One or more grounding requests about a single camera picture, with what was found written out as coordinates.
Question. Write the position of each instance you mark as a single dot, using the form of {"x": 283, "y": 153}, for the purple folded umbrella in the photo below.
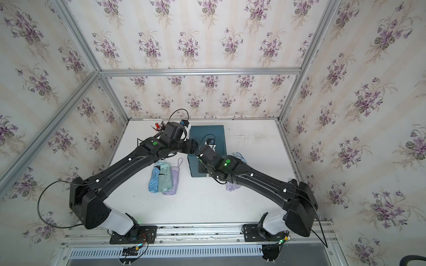
{"x": 173, "y": 174}
{"x": 230, "y": 187}

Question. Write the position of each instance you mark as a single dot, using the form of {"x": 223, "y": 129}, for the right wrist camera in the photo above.
{"x": 211, "y": 143}

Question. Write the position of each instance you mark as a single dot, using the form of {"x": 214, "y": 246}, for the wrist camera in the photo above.
{"x": 211, "y": 143}
{"x": 185, "y": 123}

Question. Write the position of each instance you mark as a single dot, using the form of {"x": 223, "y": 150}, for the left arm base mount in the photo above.
{"x": 136, "y": 235}

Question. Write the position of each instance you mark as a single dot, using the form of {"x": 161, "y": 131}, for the green umbrella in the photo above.
{"x": 165, "y": 177}

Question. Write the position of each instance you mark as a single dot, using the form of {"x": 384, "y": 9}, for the aluminium rail beam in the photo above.
{"x": 198, "y": 234}

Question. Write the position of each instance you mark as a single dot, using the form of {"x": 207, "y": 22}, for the left purple folded umbrella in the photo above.
{"x": 173, "y": 174}

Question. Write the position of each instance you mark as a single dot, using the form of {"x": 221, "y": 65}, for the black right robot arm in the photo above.
{"x": 296, "y": 199}

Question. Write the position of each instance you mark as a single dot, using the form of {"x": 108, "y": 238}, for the blue umbrella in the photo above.
{"x": 153, "y": 185}
{"x": 240, "y": 157}

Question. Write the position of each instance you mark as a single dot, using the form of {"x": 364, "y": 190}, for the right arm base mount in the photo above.
{"x": 256, "y": 233}

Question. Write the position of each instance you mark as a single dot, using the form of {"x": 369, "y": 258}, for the right purple folded umbrella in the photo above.
{"x": 230, "y": 187}

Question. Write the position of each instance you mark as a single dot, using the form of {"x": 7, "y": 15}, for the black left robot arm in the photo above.
{"x": 86, "y": 197}

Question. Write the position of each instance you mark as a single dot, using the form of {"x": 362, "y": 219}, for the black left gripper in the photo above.
{"x": 191, "y": 148}

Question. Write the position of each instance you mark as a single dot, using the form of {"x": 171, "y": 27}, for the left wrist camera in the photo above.
{"x": 185, "y": 123}

